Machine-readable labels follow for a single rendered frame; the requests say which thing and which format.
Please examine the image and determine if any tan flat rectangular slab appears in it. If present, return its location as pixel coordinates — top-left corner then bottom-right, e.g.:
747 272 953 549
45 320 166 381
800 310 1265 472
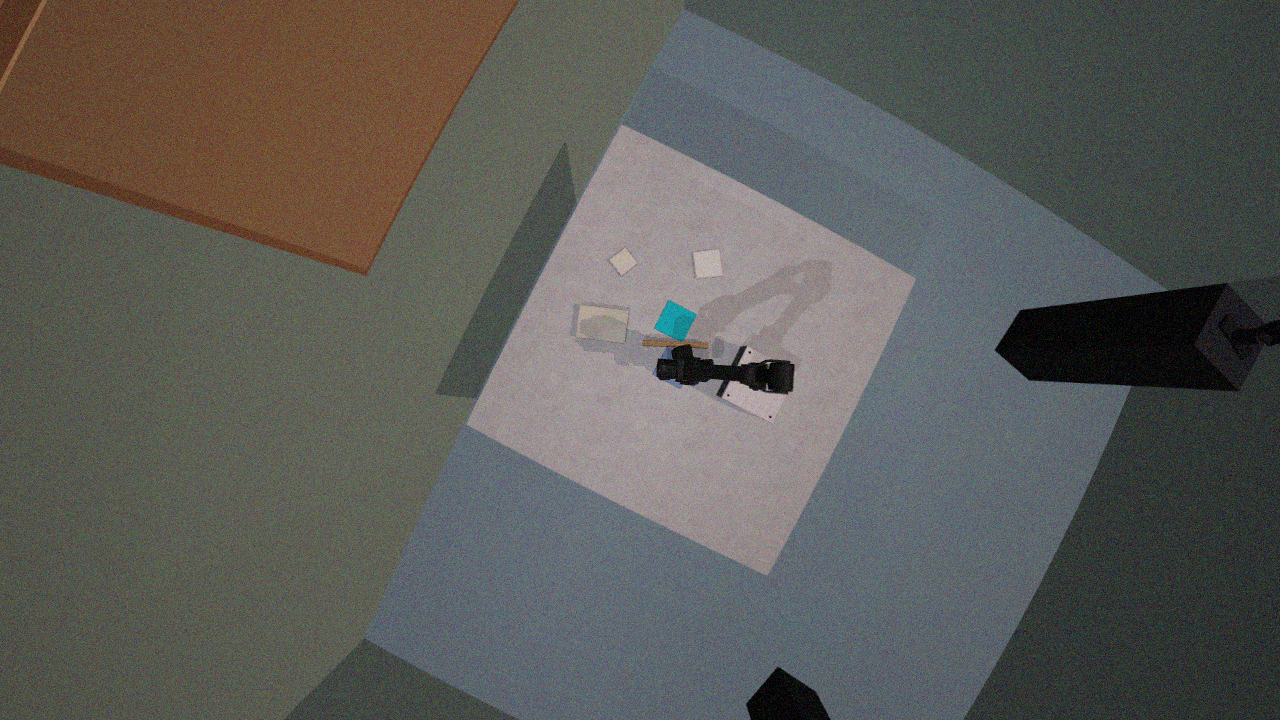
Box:
609 249 637 275

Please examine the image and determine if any brown rectangular bar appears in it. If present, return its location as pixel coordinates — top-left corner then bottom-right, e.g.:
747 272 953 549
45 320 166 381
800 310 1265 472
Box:
643 340 709 348

